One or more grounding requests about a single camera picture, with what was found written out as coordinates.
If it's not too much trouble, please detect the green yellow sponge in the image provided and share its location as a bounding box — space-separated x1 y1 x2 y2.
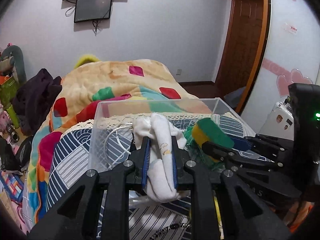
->
191 118 234 161

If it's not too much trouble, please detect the white sock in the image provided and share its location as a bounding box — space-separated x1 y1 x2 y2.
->
133 113 187 203

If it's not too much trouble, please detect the black cloth with silver chain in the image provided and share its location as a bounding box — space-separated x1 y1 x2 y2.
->
149 223 191 240

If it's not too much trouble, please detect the person's right hand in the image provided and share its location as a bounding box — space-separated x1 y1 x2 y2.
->
283 201 314 233

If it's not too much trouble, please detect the white suitcase with stickers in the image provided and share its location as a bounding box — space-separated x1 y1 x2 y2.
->
259 101 294 140

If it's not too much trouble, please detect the blue white patterned tablecloth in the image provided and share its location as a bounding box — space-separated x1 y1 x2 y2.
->
46 113 255 239

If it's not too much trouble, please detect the brown wooden door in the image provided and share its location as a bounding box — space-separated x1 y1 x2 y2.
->
214 0 263 98

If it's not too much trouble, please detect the clear plastic storage box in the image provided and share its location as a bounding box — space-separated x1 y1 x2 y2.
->
88 98 255 172

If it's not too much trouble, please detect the white sliding wardrobe door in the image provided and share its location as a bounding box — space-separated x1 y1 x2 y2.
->
241 0 319 132

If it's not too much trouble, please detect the green cylinder bottle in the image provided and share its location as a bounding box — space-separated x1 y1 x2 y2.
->
7 104 20 129

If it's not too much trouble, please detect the dark purple clothes pile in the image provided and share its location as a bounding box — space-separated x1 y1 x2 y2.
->
12 68 62 136

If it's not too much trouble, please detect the colourful patchwork fleece blanket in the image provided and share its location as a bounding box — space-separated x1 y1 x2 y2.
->
24 59 195 225

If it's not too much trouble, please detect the green gift box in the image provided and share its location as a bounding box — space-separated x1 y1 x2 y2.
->
0 76 20 107

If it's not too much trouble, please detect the grey dinosaur plush toy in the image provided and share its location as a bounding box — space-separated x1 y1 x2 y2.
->
1 45 27 85

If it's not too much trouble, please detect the white charging cable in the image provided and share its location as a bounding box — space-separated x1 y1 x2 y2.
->
103 122 135 170

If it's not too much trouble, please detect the small wall monitor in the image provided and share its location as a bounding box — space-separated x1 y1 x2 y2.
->
74 0 113 23

